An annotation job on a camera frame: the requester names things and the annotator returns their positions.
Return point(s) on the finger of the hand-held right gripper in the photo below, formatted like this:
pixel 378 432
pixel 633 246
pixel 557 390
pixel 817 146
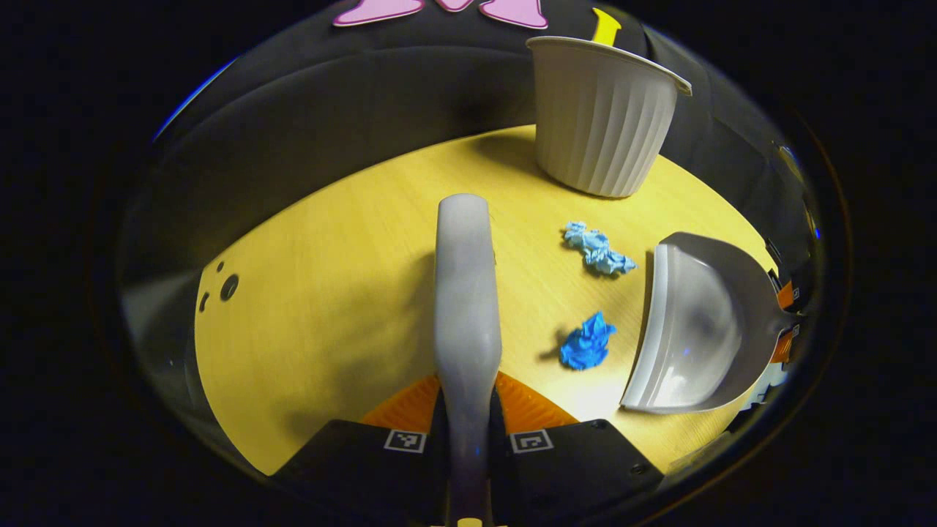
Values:
pixel 785 294
pixel 783 345

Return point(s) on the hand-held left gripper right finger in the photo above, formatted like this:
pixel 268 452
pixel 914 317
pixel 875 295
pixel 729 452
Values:
pixel 571 476

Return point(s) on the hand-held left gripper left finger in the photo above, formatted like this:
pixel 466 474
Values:
pixel 366 476

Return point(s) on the grey dustpan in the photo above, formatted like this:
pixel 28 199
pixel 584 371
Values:
pixel 695 329

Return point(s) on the dark blue paper trash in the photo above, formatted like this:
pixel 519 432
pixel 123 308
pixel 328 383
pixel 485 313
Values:
pixel 585 344

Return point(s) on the light blue paper trash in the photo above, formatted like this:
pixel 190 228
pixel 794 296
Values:
pixel 599 252

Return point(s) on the small grey broom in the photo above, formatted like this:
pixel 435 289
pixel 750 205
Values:
pixel 465 293

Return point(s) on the white ribbed garbage bin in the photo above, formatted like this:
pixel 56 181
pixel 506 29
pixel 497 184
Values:
pixel 600 124

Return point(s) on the black backdrop cloth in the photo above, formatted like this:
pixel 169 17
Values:
pixel 366 95

